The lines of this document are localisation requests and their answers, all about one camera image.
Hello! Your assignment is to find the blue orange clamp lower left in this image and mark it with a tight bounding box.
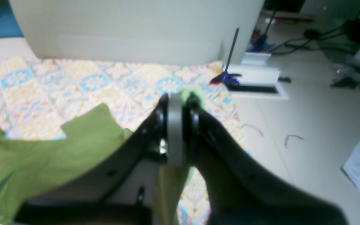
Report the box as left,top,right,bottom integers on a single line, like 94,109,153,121
210,28,242,86

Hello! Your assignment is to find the olive green t-shirt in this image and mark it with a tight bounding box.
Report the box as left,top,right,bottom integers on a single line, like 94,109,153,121
0,90,197,225

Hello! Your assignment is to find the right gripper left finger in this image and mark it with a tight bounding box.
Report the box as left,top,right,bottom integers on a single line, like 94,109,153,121
14,94,169,225

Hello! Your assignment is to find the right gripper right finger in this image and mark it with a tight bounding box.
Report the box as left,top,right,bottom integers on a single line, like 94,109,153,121
185,93,347,225

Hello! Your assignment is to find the white floor vent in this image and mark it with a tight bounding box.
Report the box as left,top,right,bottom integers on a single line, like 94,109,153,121
223,52,289,100

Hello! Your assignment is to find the patterned tile tablecloth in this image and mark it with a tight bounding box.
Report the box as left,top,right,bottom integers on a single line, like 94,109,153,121
0,56,249,225

